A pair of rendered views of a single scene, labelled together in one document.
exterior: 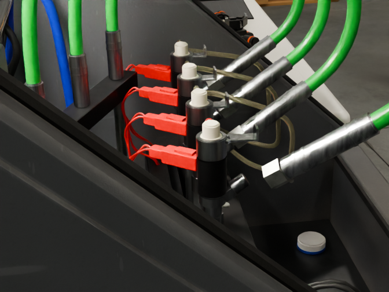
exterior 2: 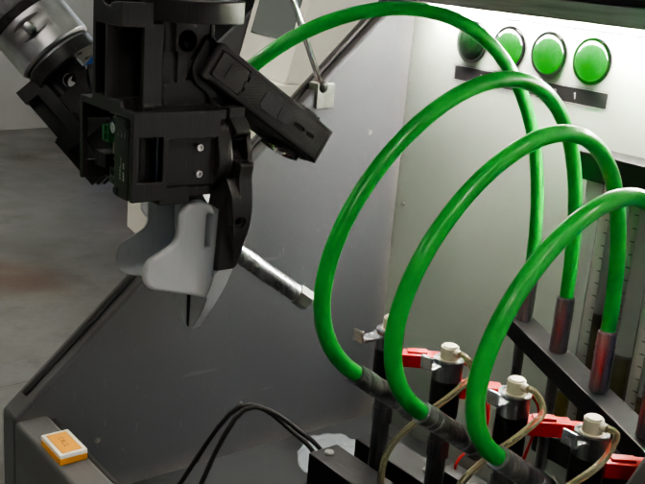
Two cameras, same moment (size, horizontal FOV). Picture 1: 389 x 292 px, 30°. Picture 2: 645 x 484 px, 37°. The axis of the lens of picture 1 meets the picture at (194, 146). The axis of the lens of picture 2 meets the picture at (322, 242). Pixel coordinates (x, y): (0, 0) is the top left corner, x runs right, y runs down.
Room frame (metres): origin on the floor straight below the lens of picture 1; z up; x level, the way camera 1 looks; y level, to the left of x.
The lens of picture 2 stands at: (1.30, -0.55, 1.47)
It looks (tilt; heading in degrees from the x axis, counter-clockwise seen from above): 16 degrees down; 148
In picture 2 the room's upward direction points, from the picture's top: 5 degrees clockwise
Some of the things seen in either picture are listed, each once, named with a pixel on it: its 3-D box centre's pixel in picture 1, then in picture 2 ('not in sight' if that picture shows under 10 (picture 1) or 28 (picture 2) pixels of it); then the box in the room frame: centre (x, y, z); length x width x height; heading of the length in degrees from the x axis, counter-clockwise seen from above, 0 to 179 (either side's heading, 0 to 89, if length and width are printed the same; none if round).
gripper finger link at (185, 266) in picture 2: not in sight; (182, 270); (0.77, -0.31, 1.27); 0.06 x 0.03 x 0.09; 97
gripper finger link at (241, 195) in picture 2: not in sight; (220, 200); (0.77, -0.29, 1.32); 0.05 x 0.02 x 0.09; 7
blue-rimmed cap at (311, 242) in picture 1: (311, 242); not in sight; (0.86, -0.16, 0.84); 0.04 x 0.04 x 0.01
